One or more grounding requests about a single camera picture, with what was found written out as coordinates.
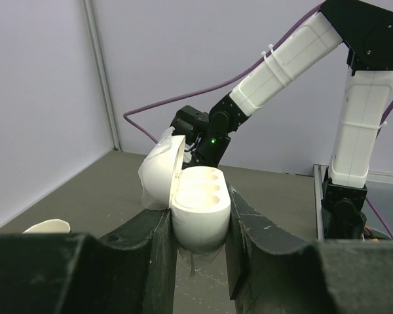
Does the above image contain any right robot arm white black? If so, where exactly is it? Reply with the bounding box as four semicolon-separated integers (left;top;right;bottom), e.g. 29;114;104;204
168;1;346;241

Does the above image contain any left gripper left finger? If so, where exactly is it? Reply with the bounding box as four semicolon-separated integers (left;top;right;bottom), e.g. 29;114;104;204
0;209;177;313

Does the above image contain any aluminium frame rail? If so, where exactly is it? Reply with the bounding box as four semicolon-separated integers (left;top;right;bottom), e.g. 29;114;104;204
313;164;393;239

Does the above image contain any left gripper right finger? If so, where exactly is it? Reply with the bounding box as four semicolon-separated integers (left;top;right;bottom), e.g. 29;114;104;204
225;186;393;313

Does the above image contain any dark green mug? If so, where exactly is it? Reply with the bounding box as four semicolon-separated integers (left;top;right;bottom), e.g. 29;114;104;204
23;218;71;234

